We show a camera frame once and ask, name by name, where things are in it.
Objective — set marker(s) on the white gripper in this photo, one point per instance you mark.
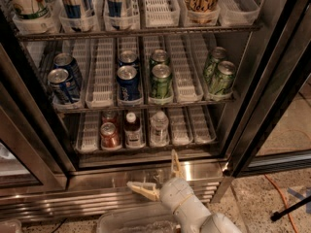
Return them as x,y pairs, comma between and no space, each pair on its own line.
175,192

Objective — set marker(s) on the brown bottle white cap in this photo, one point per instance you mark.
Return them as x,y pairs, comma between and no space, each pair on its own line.
133,131

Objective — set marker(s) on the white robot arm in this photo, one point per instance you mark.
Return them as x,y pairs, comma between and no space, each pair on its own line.
214,223

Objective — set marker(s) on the clear water bottle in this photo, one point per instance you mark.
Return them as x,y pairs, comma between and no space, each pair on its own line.
159,129

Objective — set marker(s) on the stainless steel fridge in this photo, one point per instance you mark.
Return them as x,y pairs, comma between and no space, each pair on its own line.
56,167

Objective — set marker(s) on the open fridge door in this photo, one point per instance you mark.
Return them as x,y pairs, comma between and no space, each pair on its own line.
267,127

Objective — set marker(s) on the clear plastic bin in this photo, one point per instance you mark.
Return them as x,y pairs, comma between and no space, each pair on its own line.
166,217

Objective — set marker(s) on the front red soda can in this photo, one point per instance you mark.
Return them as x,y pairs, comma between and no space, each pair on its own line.
110,139

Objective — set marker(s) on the red soda can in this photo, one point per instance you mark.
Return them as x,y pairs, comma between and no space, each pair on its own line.
110,139
110,116

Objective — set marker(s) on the rear red soda can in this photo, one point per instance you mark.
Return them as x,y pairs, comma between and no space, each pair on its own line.
110,116

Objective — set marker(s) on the front centre green can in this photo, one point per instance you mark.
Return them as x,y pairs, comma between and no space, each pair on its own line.
161,80

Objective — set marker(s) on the front centre blue can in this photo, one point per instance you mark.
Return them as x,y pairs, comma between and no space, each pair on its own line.
128,80

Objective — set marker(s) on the front right green can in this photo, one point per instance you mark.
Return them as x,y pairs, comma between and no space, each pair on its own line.
222,79

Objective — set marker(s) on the black stand leg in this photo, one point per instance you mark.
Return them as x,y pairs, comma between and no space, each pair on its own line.
278,215

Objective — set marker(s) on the rear right green can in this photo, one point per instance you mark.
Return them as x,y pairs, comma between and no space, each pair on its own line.
215,56

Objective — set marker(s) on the rear centre green can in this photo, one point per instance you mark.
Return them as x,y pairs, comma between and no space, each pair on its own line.
159,57

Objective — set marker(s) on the rear centre blue can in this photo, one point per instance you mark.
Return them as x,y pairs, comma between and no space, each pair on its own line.
129,58

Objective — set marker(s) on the front left blue can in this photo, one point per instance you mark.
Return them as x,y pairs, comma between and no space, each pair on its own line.
63,86

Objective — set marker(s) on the rear left blue can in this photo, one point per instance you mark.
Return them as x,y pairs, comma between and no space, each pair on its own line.
67,61

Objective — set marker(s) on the small clear container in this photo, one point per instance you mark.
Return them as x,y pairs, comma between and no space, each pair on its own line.
10,226

